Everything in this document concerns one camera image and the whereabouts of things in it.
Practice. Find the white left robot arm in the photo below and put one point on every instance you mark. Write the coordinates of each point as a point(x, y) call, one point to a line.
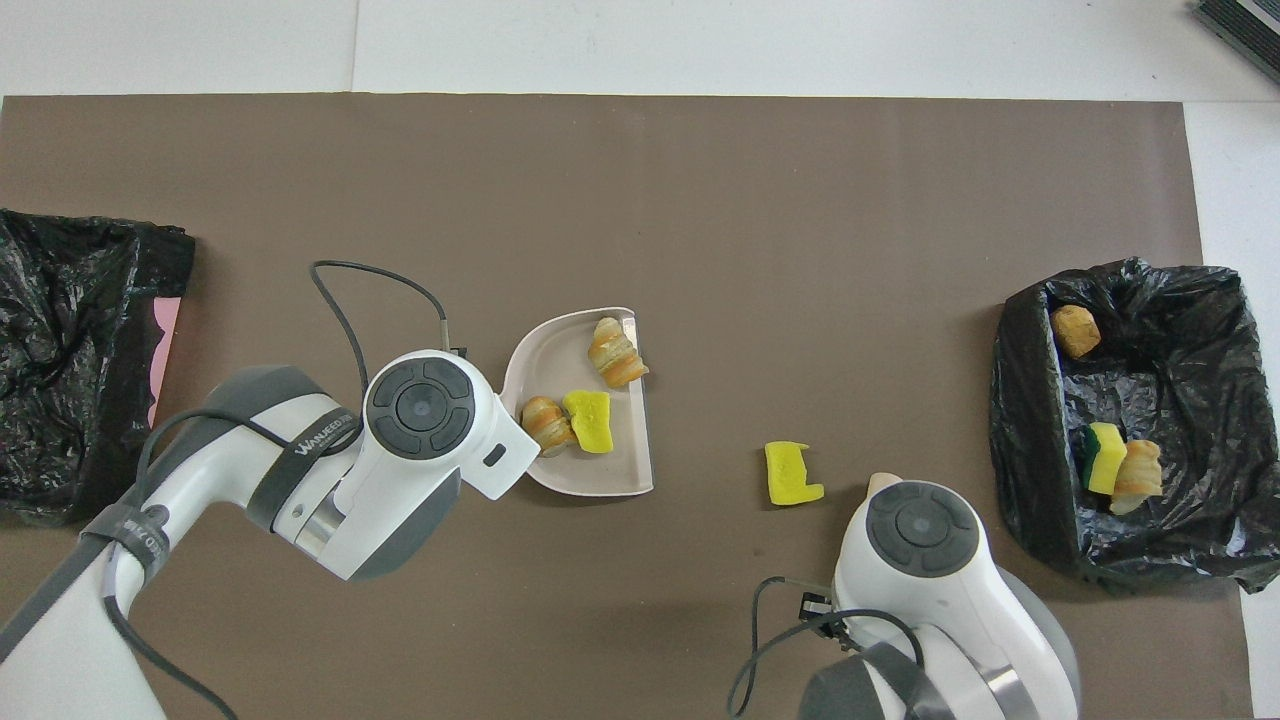
point(400, 520)

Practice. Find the dark ribbed device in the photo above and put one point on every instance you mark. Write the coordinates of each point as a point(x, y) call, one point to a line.
point(1250, 25)

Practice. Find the pink plastic bin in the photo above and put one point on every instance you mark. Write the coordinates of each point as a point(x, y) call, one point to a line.
point(165, 340)

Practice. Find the toy croissant piece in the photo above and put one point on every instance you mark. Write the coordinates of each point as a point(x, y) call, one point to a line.
point(545, 425)
point(615, 355)
point(1140, 475)

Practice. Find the black plastic trash bag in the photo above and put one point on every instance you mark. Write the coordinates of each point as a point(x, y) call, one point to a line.
point(1200, 400)
point(60, 450)

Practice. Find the beige brush with black bristles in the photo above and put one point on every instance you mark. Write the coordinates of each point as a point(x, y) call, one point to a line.
point(882, 484)

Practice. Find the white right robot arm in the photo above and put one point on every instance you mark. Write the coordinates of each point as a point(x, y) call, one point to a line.
point(960, 620)

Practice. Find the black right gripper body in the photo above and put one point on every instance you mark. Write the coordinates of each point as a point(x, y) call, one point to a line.
point(820, 605)

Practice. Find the brown paper table mat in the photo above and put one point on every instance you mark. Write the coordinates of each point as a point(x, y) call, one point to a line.
point(700, 160)

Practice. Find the notched yellow foam piece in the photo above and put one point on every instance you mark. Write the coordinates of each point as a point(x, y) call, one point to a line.
point(785, 480)

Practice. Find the beige plastic dustpan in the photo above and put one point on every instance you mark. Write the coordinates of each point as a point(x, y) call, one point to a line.
point(600, 470)

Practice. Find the yellow foam chunk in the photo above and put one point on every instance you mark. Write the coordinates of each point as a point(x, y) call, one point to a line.
point(592, 425)

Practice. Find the brown toy bread roll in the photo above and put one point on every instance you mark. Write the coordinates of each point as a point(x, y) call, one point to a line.
point(1075, 332)

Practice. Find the yellow green sponge piece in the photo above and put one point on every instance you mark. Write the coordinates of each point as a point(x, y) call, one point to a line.
point(1108, 465)

